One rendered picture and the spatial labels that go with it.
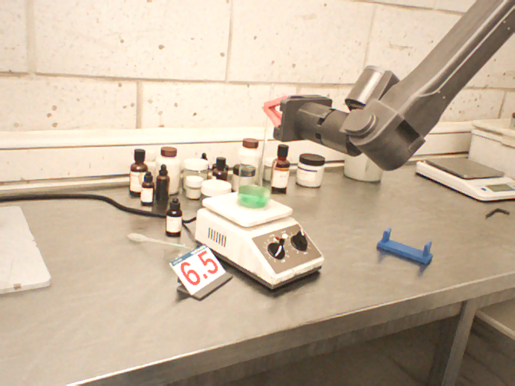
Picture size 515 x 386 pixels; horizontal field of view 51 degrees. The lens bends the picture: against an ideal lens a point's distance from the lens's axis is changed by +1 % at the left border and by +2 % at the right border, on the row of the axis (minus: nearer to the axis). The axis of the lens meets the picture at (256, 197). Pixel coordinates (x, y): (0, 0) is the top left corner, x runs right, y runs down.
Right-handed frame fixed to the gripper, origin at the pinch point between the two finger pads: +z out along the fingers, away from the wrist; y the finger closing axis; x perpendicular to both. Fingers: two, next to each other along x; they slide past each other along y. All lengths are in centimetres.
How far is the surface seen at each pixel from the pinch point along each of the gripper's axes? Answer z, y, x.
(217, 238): -0.6, 8.6, 22.3
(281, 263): -12.7, 4.6, 22.4
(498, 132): 7, -100, 12
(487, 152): 9, -101, 19
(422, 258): -20.0, -25.0, 24.9
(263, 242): -8.8, 5.5, 20.1
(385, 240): -12.2, -23.9, 24.3
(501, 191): -8, -79, 23
